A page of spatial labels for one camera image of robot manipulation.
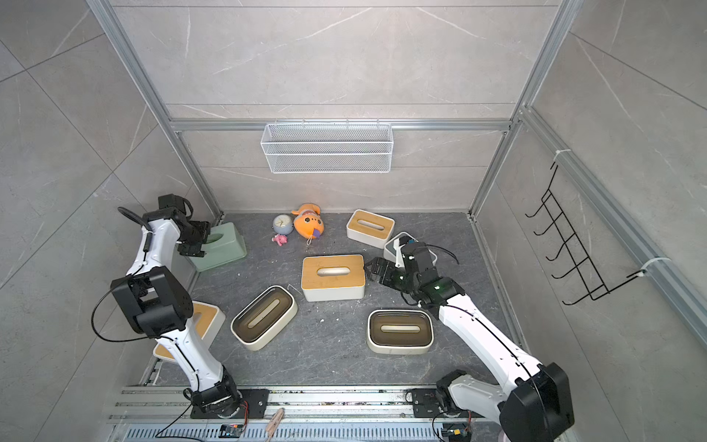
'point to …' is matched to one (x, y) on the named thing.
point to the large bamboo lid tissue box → (333, 277)
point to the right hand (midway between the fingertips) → (378, 270)
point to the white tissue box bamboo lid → (369, 228)
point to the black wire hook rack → (573, 250)
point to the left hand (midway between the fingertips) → (212, 232)
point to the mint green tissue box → (223, 245)
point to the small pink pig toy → (280, 238)
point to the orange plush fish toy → (308, 223)
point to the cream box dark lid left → (264, 317)
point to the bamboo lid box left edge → (209, 319)
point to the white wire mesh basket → (328, 148)
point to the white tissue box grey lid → (390, 253)
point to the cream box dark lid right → (399, 331)
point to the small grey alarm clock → (283, 224)
